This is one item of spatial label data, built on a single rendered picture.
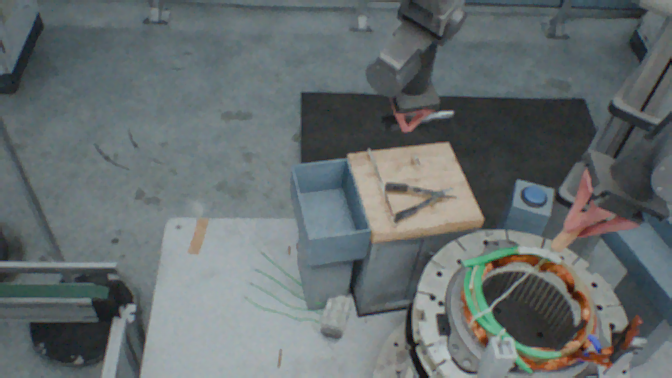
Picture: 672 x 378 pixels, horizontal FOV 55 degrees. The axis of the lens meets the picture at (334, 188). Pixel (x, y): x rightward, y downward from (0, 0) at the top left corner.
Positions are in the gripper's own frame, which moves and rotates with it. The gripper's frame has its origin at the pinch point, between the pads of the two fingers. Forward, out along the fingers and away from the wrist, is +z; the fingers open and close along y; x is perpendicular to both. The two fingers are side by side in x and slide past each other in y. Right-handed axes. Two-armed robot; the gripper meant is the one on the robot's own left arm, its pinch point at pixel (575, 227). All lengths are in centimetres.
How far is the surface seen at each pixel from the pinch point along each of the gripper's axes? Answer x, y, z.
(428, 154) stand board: 36.1, -3.1, 25.8
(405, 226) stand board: 18.8, -7.0, 28.6
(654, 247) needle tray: 22.1, 36.5, 15.2
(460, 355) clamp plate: -6.2, -1.4, 24.1
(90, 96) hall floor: 163, -80, 163
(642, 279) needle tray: 13.9, 31.6, 16.1
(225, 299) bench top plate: 20, -26, 67
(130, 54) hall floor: 193, -72, 157
